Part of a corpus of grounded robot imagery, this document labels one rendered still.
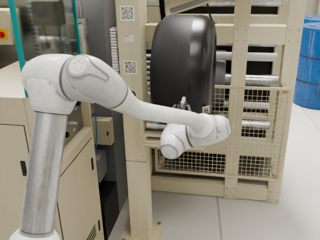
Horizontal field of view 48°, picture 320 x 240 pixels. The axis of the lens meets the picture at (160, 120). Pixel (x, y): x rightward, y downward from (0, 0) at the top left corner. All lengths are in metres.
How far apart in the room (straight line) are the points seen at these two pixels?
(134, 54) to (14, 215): 1.01
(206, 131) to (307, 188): 2.02
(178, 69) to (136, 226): 1.23
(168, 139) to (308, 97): 3.63
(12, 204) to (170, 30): 1.12
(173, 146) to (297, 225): 1.64
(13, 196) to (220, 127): 0.99
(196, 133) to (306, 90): 3.61
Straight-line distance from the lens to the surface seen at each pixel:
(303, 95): 4.94
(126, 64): 2.03
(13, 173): 1.74
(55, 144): 1.13
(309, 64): 4.82
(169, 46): 1.80
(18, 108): 1.57
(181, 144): 1.43
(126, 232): 2.68
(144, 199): 2.41
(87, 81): 0.98
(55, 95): 1.09
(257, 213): 2.91
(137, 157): 2.25
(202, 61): 1.77
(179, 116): 1.27
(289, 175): 3.42
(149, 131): 2.07
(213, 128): 1.38
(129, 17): 1.98
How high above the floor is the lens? 1.76
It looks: 24 degrees down
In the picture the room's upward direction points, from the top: 1 degrees counter-clockwise
